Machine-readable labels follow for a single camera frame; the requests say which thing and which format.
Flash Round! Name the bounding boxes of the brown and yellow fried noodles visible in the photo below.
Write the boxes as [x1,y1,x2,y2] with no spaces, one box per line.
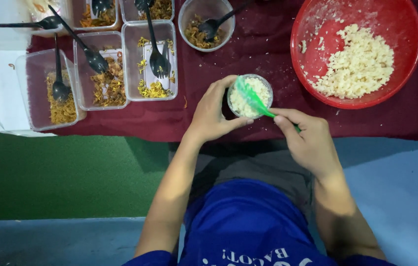
[91,52,127,107]

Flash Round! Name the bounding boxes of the person's left hand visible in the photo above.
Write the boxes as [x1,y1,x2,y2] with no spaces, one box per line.
[183,75,254,146]

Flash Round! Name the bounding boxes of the white rice portion in cup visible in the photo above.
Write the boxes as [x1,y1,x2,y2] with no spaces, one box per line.
[230,77,271,118]

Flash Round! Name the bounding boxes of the golden fried shreds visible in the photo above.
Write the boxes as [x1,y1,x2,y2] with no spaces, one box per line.
[139,0,173,20]

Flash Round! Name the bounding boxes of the black plastic spoon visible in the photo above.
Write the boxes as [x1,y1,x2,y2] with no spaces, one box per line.
[52,33,72,103]
[199,0,254,42]
[0,15,63,30]
[48,5,109,74]

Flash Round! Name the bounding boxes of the small clear plastic cup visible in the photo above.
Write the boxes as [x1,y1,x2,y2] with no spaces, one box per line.
[227,74,274,120]

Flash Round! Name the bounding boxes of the round clear plastic container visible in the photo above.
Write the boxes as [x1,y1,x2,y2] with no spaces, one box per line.
[178,0,236,52]

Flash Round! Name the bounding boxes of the grey shorts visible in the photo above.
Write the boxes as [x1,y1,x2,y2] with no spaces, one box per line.
[168,140,313,219]

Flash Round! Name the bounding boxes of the yellow noodle remnants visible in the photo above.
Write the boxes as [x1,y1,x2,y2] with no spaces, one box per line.
[137,36,176,99]

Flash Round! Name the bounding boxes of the white paper sheet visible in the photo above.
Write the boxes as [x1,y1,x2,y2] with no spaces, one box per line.
[0,0,57,137]

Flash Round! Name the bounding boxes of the blue printed shirt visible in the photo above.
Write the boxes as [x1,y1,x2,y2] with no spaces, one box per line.
[122,179,397,266]

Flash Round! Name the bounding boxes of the clear container with pale food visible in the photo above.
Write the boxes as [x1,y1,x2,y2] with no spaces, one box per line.
[24,0,72,37]

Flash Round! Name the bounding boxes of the brown fried topping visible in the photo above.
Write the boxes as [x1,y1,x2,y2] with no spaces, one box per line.
[184,15,226,50]

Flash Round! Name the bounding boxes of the maroon tablecloth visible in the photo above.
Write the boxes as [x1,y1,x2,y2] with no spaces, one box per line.
[28,0,418,143]

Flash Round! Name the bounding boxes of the green plastic spoon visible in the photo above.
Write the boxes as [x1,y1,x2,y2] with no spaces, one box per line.
[235,76,301,133]

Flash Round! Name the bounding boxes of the heap of white rice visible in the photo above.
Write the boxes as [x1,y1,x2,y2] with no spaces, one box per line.
[299,24,395,100]

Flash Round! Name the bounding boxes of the red plastic bowl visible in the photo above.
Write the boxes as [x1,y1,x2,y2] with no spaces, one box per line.
[290,0,418,110]

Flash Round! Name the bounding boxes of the rectangular clear plastic container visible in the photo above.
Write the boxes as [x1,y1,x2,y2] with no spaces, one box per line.
[73,31,130,111]
[15,49,86,132]
[121,20,178,102]
[69,0,122,31]
[119,0,175,23]

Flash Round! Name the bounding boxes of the orange fried shreds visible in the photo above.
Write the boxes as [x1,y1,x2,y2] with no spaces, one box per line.
[80,2,116,28]

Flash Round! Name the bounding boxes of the person's right hand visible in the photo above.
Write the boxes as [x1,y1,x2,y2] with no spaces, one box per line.
[269,108,343,181]

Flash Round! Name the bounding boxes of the black plastic fork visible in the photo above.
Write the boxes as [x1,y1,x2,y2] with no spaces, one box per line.
[143,2,171,79]
[134,0,155,11]
[91,0,113,17]

